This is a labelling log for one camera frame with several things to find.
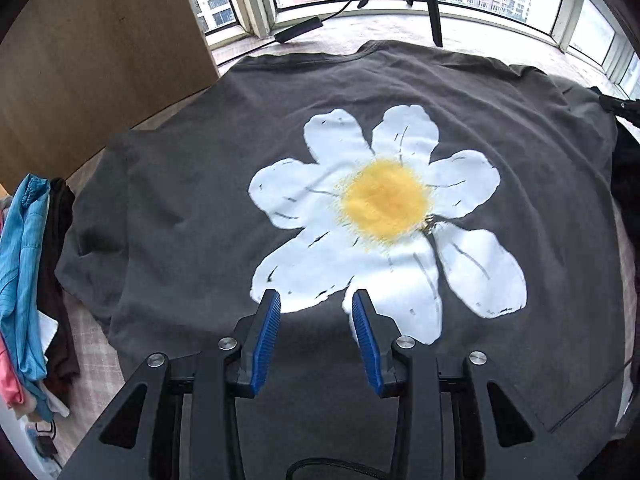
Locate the dark navy garment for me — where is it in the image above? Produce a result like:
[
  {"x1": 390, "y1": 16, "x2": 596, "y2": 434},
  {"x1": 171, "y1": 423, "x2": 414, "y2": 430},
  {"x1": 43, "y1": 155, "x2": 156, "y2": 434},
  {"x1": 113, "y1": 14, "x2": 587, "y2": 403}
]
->
[{"x1": 611, "y1": 120, "x2": 640, "y2": 281}]

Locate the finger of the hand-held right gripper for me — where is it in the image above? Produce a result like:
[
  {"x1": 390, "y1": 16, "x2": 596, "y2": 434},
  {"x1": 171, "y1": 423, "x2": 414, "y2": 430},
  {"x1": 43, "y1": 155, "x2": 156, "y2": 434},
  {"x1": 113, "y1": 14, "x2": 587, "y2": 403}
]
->
[{"x1": 590, "y1": 86, "x2": 640, "y2": 131}]

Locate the black inline cable controller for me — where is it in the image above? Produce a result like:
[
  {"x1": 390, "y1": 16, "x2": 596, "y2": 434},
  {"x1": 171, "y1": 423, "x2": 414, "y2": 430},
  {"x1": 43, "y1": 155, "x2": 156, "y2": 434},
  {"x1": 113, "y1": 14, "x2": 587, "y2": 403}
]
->
[{"x1": 274, "y1": 16, "x2": 324, "y2": 45}]

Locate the white window frame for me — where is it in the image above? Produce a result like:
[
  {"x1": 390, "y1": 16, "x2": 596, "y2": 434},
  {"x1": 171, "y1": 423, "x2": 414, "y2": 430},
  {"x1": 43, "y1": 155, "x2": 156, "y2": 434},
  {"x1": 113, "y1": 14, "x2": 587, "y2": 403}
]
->
[{"x1": 175, "y1": 0, "x2": 640, "y2": 97}]

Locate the black tripod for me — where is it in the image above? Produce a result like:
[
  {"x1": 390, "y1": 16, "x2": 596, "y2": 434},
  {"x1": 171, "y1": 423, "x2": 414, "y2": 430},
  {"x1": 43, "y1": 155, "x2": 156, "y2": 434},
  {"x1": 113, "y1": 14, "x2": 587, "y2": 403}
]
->
[{"x1": 357, "y1": 0, "x2": 445, "y2": 47}]

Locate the grey flower print T-shirt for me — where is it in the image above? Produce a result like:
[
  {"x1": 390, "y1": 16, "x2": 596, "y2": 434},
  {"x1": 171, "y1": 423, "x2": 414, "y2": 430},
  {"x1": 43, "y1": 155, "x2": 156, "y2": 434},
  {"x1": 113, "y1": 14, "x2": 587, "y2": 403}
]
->
[{"x1": 55, "y1": 40, "x2": 632, "y2": 480}]

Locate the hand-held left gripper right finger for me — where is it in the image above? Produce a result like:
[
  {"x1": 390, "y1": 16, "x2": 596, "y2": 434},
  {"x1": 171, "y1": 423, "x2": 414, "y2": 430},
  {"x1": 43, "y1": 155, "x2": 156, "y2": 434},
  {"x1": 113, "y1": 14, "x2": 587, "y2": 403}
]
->
[{"x1": 351, "y1": 290, "x2": 581, "y2": 480}]

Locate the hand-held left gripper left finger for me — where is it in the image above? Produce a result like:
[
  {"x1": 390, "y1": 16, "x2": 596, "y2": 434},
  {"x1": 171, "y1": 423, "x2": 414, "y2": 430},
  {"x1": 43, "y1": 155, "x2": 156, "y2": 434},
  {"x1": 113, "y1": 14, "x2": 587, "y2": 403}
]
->
[{"x1": 62, "y1": 288, "x2": 282, "y2": 480}]

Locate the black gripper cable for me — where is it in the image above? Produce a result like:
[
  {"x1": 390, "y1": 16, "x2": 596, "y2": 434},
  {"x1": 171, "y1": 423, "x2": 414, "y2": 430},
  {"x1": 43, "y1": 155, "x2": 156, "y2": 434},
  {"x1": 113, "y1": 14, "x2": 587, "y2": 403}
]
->
[{"x1": 286, "y1": 456, "x2": 386, "y2": 480}]

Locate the pink garment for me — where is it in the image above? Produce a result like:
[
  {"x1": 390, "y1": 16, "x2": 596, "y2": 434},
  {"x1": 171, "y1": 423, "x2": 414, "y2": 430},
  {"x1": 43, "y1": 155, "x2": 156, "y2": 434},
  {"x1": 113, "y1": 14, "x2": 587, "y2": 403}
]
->
[{"x1": 0, "y1": 335, "x2": 26, "y2": 409}]

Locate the dark brown garment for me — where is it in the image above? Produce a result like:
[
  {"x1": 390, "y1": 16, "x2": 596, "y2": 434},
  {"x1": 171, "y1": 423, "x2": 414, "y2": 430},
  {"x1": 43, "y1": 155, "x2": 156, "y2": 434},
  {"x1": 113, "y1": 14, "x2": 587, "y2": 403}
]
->
[{"x1": 37, "y1": 177, "x2": 82, "y2": 397}]

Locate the large wooden board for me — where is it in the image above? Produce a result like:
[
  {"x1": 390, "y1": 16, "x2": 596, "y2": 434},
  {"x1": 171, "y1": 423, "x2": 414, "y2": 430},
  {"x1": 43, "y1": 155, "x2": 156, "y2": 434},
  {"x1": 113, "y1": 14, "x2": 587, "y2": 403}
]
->
[{"x1": 0, "y1": 0, "x2": 221, "y2": 193}]

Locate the light blue garment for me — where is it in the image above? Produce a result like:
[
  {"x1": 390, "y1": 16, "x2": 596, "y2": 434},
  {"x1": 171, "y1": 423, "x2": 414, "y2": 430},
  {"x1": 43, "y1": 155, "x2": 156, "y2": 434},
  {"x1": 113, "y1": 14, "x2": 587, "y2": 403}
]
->
[{"x1": 0, "y1": 174, "x2": 54, "y2": 423}]

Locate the white garment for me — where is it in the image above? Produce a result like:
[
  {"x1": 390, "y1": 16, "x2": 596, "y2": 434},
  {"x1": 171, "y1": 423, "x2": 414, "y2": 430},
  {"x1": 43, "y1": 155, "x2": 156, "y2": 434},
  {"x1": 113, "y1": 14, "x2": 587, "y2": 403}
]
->
[{"x1": 36, "y1": 310, "x2": 71, "y2": 418}]

